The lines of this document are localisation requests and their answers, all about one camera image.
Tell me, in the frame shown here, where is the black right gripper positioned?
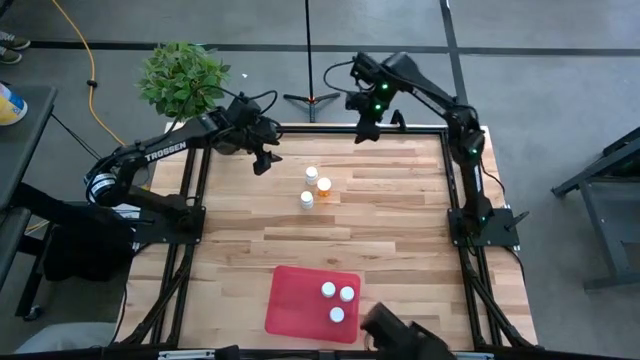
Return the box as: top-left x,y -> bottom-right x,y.
345,52 -> 394,145

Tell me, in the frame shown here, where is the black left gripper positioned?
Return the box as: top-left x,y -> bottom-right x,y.
217,97 -> 284,176

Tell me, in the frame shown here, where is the red plastic basket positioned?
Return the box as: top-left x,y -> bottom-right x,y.
264,264 -> 362,345

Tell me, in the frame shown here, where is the black tripod stand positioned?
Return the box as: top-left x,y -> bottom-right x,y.
283,0 -> 341,124

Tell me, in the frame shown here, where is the potted green plant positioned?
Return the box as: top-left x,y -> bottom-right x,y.
137,41 -> 240,156

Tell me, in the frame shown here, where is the black blurred object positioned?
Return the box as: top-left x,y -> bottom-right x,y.
359,302 -> 457,360

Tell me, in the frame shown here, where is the black box under table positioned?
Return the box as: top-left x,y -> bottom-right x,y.
42,224 -> 136,282

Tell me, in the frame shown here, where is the dark metal bench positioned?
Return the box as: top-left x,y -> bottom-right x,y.
551,127 -> 640,291

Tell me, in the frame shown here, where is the dark grey side table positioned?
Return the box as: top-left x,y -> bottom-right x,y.
0,84 -> 59,211

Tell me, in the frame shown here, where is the yellow and blue container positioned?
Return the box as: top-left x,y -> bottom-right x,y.
0,82 -> 29,127

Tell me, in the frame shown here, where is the person's shoe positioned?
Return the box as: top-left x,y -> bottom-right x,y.
0,30 -> 32,52
0,46 -> 24,66

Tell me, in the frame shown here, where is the black aluminium table frame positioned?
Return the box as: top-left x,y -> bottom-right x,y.
119,110 -> 536,351

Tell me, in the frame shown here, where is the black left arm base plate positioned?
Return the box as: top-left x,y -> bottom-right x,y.
132,204 -> 207,246

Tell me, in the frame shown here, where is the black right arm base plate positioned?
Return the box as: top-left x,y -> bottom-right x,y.
447,206 -> 530,249

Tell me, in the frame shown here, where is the black power cable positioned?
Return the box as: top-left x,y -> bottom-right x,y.
49,113 -> 104,161

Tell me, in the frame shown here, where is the yellow extension cable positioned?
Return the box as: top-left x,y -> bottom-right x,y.
49,0 -> 127,147

